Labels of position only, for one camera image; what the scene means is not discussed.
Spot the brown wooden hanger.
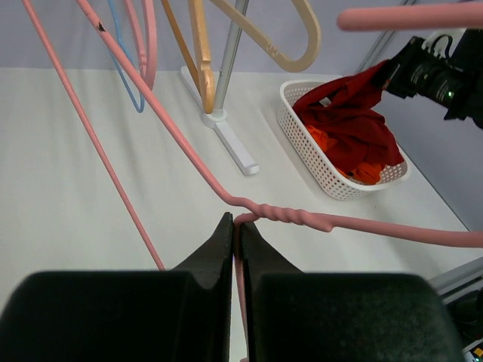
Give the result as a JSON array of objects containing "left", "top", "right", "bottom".
[{"left": 161, "top": 0, "right": 215, "bottom": 114}]

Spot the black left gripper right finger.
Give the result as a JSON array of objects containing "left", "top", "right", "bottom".
[{"left": 239, "top": 223, "right": 463, "bottom": 361}]

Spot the thin pink wire hanger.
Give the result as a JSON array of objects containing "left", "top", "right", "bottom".
[{"left": 1, "top": 1, "right": 482, "bottom": 299}]

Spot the light blue wire hanger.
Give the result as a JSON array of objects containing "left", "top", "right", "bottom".
[{"left": 107, "top": 0, "right": 146, "bottom": 114}]

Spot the orange t shirt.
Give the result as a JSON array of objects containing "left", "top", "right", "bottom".
[{"left": 306, "top": 125, "right": 385, "bottom": 185}]

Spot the dark red t shirt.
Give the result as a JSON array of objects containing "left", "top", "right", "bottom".
[{"left": 292, "top": 63, "right": 403, "bottom": 173}]

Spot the white perforated plastic basket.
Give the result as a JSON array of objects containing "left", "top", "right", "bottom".
[{"left": 276, "top": 80, "right": 411, "bottom": 201}]

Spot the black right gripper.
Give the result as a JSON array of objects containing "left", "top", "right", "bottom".
[{"left": 371, "top": 36, "right": 464, "bottom": 109}]

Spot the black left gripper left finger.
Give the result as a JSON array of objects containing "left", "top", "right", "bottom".
[{"left": 1, "top": 213, "right": 234, "bottom": 361}]

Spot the white metal clothes rack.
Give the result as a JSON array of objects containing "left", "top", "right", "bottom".
[{"left": 179, "top": 0, "right": 261, "bottom": 176}]

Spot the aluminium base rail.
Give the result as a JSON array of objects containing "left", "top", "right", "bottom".
[{"left": 429, "top": 257, "right": 482, "bottom": 304}]

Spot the beige wooden hanger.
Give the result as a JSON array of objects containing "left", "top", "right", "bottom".
[{"left": 212, "top": 0, "right": 322, "bottom": 72}]

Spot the thick pink plastic hanger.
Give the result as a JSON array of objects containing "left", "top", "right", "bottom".
[{"left": 123, "top": 0, "right": 158, "bottom": 89}]

